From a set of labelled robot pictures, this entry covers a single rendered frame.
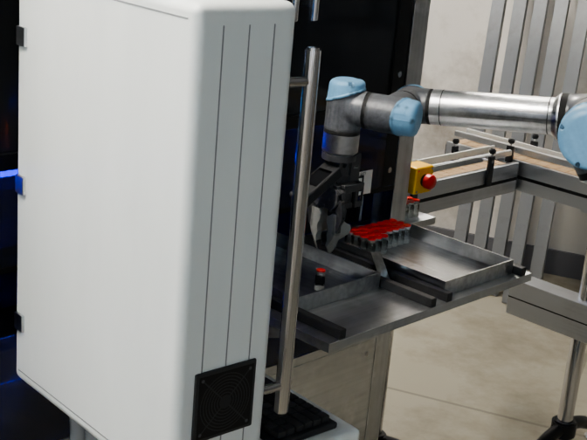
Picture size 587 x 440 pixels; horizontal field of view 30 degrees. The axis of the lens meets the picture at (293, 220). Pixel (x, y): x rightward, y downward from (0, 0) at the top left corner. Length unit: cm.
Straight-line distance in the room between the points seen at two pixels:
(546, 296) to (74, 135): 207
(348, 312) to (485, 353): 217
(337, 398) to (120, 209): 133
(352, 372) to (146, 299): 130
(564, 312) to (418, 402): 69
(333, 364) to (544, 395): 146
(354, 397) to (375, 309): 68
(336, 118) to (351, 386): 92
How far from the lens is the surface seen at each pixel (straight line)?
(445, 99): 228
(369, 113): 219
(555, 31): 483
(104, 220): 171
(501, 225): 492
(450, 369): 419
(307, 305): 223
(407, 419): 378
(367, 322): 221
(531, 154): 346
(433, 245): 271
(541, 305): 353
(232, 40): 151
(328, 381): 281
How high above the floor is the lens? 172
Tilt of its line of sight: 18 degrees down
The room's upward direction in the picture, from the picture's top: 5 degrees clockwise
